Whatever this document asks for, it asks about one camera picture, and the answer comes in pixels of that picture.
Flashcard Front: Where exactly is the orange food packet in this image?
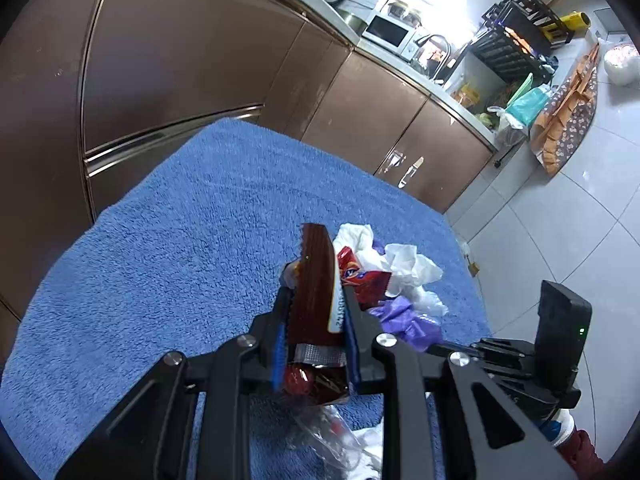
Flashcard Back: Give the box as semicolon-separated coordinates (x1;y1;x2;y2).
450;82;482;109

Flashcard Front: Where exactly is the brown snack wrapper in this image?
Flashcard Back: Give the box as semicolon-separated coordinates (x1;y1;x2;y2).
279;222;352;407

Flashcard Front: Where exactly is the red snack packet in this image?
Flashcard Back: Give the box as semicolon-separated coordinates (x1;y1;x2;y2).
334;246;392;312

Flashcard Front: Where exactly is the white microwave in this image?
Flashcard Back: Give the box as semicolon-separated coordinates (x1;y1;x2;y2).
361;12;420;59

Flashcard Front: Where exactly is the small white plastic bag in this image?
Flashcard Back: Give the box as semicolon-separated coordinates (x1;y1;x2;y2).
487;105;527;135

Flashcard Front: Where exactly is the crumpled white tissue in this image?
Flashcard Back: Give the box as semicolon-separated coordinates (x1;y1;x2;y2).
350;419;387;477
381;242;445;299
332;221;377;263

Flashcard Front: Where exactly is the purple plastic bag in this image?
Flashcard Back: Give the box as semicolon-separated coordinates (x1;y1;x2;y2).
367;294;442;354

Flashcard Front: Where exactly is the metal kitchen faucet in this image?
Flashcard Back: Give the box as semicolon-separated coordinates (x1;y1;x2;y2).
416;33;455;82

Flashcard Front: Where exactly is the black dish rack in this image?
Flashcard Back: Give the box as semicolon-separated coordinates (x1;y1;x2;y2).
469;0;577;87

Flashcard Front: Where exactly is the green plastic bag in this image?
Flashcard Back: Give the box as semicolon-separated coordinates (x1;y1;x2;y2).
504;72;552;129

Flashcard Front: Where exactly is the brown kitchen base cabinet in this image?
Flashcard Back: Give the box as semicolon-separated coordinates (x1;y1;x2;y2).
299;49;499;214

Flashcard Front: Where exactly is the grey kitchen countertop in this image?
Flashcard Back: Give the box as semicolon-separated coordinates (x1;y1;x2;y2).
245;0;501;155

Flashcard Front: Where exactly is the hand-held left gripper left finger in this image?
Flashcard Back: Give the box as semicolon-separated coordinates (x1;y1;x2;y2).
55;287;297;480

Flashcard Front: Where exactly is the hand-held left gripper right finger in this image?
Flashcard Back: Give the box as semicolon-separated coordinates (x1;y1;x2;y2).
342;282;581;480

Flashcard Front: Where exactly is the white filled plastic bag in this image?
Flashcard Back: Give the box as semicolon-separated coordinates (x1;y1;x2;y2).
602;42;640;89

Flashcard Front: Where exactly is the tall brown cabinet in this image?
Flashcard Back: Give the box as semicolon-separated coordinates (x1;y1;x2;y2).
0;0;353;356

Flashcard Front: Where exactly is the blue towel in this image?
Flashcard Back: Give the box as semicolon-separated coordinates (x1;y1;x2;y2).
0;117;495;480

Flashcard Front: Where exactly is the clear plastic bag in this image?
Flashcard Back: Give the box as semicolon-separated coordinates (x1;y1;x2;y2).
289;402;383;477

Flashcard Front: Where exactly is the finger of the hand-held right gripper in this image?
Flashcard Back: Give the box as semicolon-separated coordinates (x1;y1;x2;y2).
427;337;539;370

